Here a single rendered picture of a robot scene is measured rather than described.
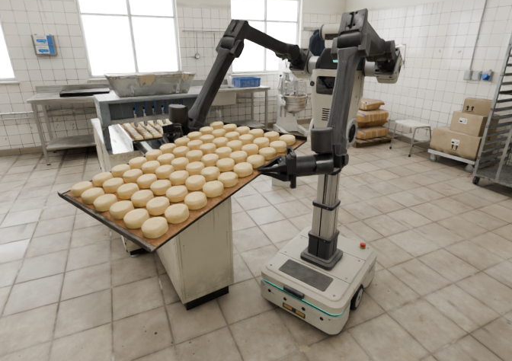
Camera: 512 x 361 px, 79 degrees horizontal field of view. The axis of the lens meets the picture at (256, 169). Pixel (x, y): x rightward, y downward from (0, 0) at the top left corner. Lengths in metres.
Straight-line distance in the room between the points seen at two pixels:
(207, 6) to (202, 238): 4.52
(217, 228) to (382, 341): 1.08
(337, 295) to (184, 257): 0.85
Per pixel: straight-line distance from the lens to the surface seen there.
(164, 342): 1.97
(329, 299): 1.79
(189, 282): 1.92
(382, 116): 5.46
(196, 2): 5.69
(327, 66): 1.68
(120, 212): 0.74
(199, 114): 1.26
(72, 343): 2.14
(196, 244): 1.79
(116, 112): 2.23
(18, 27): 5.57
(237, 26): 1.36
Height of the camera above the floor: 1.47
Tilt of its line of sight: 21 degrees down
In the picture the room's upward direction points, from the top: straight up
